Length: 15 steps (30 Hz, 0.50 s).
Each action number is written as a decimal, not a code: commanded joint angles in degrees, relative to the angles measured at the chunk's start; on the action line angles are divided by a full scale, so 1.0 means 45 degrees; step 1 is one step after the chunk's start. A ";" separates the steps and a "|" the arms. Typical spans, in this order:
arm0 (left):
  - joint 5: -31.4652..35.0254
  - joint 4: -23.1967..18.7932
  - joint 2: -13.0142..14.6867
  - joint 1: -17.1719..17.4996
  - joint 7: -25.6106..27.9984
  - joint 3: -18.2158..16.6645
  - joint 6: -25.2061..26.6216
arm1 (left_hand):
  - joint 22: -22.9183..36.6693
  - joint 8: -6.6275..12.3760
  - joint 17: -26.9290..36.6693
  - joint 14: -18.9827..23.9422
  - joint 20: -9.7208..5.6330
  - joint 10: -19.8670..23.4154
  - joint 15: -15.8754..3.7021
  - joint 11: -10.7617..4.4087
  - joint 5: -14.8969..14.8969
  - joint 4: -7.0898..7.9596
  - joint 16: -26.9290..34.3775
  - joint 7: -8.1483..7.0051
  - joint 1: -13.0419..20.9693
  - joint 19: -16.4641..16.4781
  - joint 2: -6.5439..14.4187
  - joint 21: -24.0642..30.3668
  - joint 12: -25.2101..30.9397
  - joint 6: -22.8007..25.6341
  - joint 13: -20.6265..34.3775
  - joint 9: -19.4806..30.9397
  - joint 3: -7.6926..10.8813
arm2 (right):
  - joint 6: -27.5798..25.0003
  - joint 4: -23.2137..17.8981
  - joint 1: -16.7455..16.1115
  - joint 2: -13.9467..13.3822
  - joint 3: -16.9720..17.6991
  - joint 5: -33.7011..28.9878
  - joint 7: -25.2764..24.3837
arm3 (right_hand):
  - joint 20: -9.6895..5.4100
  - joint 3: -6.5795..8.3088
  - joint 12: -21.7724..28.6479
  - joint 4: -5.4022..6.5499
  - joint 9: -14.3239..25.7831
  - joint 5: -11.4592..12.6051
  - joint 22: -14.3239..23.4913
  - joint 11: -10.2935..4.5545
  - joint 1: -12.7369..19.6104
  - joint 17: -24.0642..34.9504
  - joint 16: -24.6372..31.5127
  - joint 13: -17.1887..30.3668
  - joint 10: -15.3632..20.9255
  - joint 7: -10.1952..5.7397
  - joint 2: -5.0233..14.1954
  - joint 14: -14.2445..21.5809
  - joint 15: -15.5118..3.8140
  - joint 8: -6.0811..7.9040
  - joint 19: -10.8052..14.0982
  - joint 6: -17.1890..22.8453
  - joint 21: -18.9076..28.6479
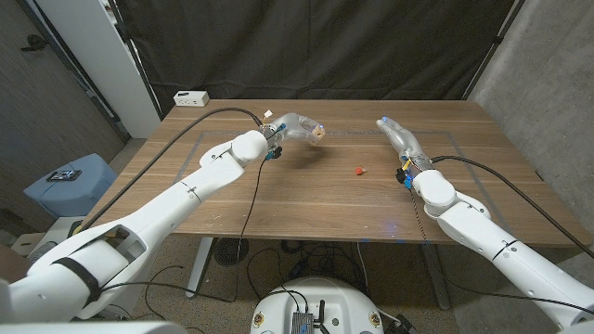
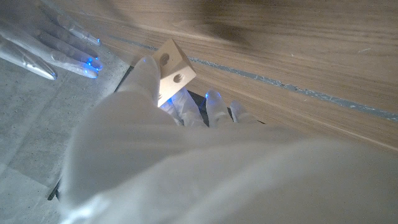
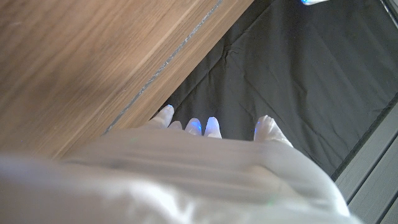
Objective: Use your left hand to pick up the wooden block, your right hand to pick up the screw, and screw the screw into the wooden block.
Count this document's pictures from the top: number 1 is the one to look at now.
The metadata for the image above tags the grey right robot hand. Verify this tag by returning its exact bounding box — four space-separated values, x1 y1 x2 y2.
375 115 435 174

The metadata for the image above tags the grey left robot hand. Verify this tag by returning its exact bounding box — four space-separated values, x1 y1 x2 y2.
266 112 326 148

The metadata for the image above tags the black backdrop curtain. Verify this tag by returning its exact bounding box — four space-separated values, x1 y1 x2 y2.
109 0 528 117

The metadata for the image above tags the white power strip box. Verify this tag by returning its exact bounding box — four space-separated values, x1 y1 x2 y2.
173 90 211 109

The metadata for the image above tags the black backdrop stand pole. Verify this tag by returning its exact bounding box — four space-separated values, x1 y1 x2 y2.
462 0 528 101
107 0 164 121

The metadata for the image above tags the grey table leg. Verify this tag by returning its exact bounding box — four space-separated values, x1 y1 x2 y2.
420 243 452 311

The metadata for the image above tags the black round floor fan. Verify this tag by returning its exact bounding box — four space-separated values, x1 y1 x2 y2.
213 238 251 268

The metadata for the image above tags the white table leg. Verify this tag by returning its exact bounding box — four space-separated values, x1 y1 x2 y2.
185 237 215 299

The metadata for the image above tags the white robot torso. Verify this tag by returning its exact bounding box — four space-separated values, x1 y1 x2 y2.
250 276 385 334

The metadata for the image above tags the small grey finned box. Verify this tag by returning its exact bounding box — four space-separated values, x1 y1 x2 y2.
291 311 316 334

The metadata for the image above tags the blue stool with phone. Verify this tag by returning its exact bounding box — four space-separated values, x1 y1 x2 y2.
23 153 118 219

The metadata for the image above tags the black phone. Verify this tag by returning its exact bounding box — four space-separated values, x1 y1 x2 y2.
46 169 84 183

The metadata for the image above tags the white base with yellow mark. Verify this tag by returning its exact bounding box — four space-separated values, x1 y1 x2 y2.
27 216 92 261

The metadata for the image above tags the person's bare leg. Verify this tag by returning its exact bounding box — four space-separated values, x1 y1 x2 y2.
0 244 32 285

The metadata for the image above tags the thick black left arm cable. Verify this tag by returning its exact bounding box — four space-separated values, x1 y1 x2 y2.
78 107 265 233

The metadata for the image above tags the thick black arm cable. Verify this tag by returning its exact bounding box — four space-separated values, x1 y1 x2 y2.
78 107 265 233
430 155 594 260

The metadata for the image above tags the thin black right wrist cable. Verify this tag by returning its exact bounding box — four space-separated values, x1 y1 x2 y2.
407 185 594 316

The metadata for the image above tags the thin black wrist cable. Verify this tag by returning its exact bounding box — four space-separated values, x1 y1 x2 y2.
99 157 268 302
407 185 594 316

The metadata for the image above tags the thin black left wrist cable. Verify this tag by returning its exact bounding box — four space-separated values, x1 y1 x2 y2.
99 157 268 302

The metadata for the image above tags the black floor cable bundle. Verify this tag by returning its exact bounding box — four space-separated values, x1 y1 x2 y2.
245 240 368 302

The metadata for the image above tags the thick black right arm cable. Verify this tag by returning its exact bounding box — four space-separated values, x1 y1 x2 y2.
430 155 594 260

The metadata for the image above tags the white wall panel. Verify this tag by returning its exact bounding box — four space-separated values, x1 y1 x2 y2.
34 0 161 139

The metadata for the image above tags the black door handle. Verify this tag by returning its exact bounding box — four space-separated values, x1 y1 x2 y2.
19 33 49 53

